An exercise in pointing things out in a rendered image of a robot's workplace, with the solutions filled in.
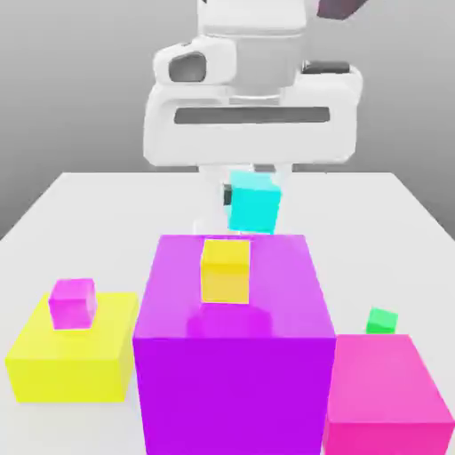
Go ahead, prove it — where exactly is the small magenta cube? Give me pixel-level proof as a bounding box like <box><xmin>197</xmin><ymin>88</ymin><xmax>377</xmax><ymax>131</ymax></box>
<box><xmin>48</xmin><ymin>277</ymin><xmax>98</xmax><ymax>331</ymax></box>

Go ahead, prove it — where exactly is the small cyan cube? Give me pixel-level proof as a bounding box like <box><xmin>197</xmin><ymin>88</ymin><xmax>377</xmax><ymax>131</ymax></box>
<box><xmin>227</xmin><ymin>169</ymin><xmax>283</xmax><ymax>236</ymax></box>

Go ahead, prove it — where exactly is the small yellow cube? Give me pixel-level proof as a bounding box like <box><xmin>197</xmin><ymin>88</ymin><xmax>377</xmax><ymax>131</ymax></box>
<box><xmin>200</xmin><ymin>238</ymin><xmax>251</xmax><ymax>306</ymax></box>

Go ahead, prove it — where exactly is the small green cube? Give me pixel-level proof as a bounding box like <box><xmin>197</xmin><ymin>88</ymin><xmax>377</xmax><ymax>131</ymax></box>
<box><xmin>365</xmin><ymin>307</ymin><xmax>400</xmax><ymax>336</ymax></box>

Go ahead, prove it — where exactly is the large yellow box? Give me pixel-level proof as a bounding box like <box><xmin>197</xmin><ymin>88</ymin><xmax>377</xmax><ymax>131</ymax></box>
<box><xmin>4</xmin><ymin>291</ymin><xmax>140</xmax><ymax>404</ymax></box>

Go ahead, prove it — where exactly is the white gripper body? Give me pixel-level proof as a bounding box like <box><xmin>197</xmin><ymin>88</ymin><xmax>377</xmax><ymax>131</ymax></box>
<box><xmin>141</xmin><ymin>66</ymin><xmax>364</xmax><ymax>168</ymax></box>

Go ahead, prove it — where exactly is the large purple box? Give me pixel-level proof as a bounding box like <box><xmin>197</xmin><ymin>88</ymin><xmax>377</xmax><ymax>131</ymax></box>
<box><xmin>132</xmin><ymin>233</ymin><xmax>338</xmax><ymax>455</ymax></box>

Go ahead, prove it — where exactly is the large pink box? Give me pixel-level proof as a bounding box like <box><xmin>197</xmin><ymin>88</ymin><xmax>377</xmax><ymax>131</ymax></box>
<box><xmin>321</xmin><ymin>333</ymin><xmax>455</xmax><ymax>455</ymax></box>

